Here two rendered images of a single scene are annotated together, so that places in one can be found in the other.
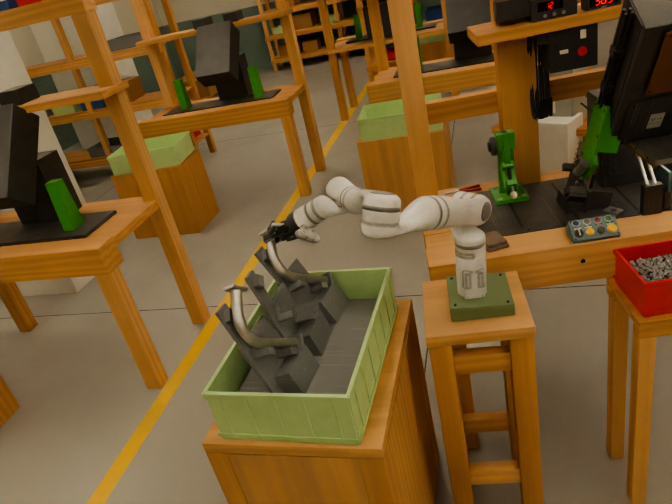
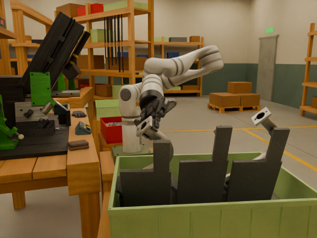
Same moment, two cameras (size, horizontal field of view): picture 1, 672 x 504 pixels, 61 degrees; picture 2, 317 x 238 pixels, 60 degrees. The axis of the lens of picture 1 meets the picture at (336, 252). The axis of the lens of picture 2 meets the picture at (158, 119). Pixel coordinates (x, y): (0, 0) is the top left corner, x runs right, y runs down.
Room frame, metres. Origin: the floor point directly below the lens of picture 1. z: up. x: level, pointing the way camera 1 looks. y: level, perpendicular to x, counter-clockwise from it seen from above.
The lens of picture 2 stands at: (1.97, 0.86, 1.34)
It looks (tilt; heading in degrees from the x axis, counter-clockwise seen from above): 12 degrees down; 244
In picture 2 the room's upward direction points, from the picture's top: straight up
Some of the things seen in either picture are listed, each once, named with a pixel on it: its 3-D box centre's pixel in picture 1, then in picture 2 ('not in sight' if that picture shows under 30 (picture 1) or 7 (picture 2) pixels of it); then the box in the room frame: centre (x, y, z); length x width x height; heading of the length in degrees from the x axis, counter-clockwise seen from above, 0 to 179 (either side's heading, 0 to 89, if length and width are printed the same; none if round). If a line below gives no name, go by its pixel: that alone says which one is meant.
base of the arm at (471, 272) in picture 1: (471, 266); (131, 133); (1.50, -0.40, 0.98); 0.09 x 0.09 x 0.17; 84
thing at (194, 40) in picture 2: not in sight; (160, 67); (-2.68, -8.48, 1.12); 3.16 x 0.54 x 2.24; 161
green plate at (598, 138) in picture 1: (604, 131); (41, 88); (1.87, -1.01, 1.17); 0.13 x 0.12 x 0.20; 81
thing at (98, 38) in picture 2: not in sight; (98, 69); (0.69, -4.27, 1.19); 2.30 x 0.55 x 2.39; 112
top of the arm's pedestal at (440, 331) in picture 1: (474, 307); (132, 162); (1.51, -0.39, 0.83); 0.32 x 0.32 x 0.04; 78
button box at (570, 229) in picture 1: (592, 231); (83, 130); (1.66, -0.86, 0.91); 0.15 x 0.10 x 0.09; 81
